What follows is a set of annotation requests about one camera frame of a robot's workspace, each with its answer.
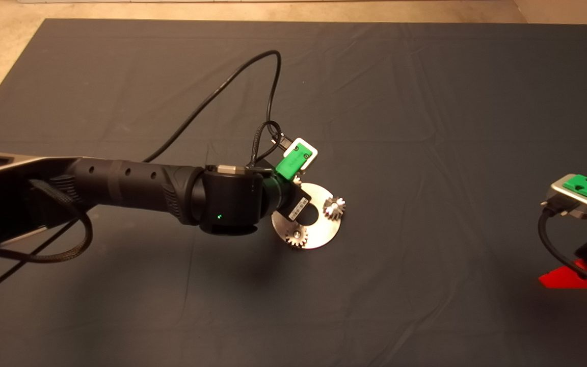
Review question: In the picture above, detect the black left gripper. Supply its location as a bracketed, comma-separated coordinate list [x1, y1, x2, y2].
[276, 180, 313, 221]

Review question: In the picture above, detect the round metal carrier plate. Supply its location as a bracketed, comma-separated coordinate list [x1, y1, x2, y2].
[272, 182, 343, 250]

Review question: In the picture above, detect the dark grey table cloth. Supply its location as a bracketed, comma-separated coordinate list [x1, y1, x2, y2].
[0, 19, 587, 367]

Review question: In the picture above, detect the green left camera mount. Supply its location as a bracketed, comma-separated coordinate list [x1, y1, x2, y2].
[275, 144, 309, 180]

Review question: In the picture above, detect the black right camera cable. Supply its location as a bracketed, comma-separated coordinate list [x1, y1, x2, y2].
[538, 201, 587, 294]

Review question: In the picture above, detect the black camera cable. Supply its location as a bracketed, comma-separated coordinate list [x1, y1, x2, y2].
[143, 49, 295, 165]
[538, 201, 587, 294]

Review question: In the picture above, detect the silver left camera box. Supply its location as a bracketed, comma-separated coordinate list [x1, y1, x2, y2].
[286, 138, 319, 172]

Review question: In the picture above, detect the silver camera box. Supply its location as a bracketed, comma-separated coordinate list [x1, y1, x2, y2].
[286, 138, 319, 172]
[541, 174, 587, 220]

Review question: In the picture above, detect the silver right camera box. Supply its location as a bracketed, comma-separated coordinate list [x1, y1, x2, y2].
[541, 174, 587, 220]

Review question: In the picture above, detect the black left camera cable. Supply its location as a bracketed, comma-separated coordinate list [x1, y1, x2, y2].
[143, 49, 295, 165]

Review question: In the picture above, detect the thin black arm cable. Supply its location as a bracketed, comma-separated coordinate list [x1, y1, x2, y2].
[0, 219, 77, 306]

